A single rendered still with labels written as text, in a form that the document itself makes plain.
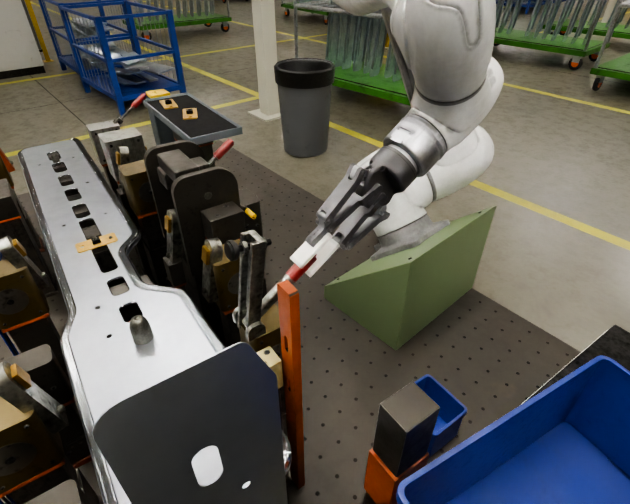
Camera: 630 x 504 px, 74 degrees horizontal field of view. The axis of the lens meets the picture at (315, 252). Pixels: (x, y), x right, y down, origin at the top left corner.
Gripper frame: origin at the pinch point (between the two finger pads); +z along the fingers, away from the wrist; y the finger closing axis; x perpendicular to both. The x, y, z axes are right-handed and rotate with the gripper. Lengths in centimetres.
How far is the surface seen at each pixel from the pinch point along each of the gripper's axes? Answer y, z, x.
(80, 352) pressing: 7.6, 38.1, -15.6
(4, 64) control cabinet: -66, 72, -701
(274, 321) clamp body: -3.0, 12.5, 1.2
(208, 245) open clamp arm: 2.5, 11.7, -17.5
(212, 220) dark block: 2.4, 8.1, -21.9
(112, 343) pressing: 5.0, 34.1, -14.5
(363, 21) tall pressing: -200, -249, -357
